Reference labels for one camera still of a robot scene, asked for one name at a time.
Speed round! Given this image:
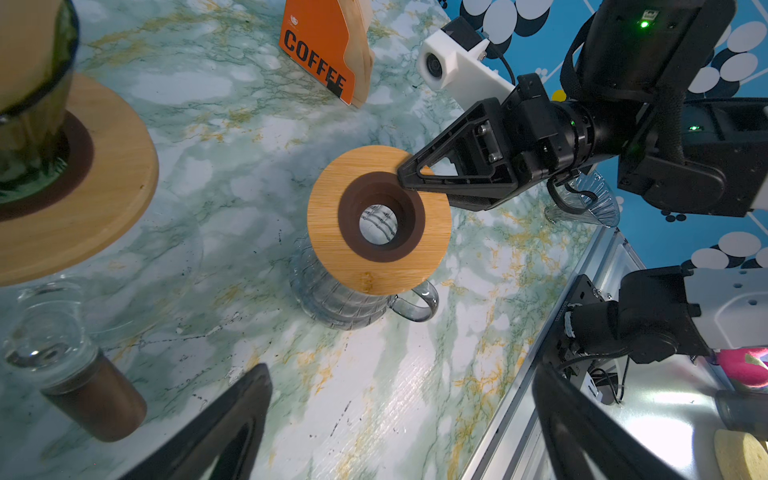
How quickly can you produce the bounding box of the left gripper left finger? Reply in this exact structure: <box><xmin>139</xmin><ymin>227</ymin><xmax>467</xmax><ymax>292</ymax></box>
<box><xmin>123</xmin><ymin>363</ymin><xmax>272</xmax><ymax>479</ymax></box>

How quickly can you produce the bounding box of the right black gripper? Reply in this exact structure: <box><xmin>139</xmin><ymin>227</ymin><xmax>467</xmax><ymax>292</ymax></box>
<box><xmin>397</xmin><ymin>1</ymin><xmax>736</xmax><ymax>212</ymax></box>

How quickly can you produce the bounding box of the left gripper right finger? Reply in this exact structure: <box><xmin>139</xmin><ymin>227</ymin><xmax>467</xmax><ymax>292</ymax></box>
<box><xmin>532</xmin><ymin>365</ymin><xmax>681</xmax><ymax>479</ymax></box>

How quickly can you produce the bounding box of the clear glass dripper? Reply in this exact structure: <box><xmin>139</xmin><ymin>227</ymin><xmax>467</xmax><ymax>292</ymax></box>
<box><xmin>544</xmin><ymin>171</ymin><xmax>620</xmax><ymax>228</ymax></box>

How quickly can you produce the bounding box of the glass server with wooden handle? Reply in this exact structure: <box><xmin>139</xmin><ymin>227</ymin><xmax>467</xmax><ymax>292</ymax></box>
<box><xmin>1</xmin><ymin>189</ymin><xmax>203</xmax><ymax>442</ymax></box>

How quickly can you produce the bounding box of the wooden ring dripper holder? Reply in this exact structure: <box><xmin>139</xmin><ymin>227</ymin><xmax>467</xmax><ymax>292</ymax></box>
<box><xmin>1</xmin><ymin>73</ymin><xmax>159</xmax><ymax>286</ymax></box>

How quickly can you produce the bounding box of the green glass dripper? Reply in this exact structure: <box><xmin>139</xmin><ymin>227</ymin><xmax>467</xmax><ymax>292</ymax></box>
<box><xmin>1</xmin><ymin>1</ymin><xmax>80</xmax><ymax>204</ymax></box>

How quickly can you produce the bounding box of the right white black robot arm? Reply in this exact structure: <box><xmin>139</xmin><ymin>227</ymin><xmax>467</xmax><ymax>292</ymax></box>
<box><xmin>397</xmin><ymin>1</ymin><xmax>767</xmax><ymax>370</ymax></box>

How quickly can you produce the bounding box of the orange coffee filter pack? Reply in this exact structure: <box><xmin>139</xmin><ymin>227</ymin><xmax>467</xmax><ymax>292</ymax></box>
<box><xmin>280</xmin><ymin>0</ymin><xmax>374</xmax><ymax>107</ymax></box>

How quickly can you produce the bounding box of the yellow sponge outside cell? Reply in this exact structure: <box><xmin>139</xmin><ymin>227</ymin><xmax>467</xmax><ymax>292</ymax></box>
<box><xmin>714</xmin><ymin>429</ymin><xmax>768</xmax><ymax>480</ymax></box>

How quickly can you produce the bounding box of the pink object outside cell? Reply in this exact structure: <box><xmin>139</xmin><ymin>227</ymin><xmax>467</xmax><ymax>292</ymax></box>
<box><xmin>716</xmin><ymin>347</ymin><xmax>767</xmax><ymax>388</ymax></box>

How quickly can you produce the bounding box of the aluminium front rail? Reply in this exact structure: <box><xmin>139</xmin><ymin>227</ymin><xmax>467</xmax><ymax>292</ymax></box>
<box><xmin>462</xmin><ymin>228</ymin><xmax>625</xmax><ymax>479</ymax></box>

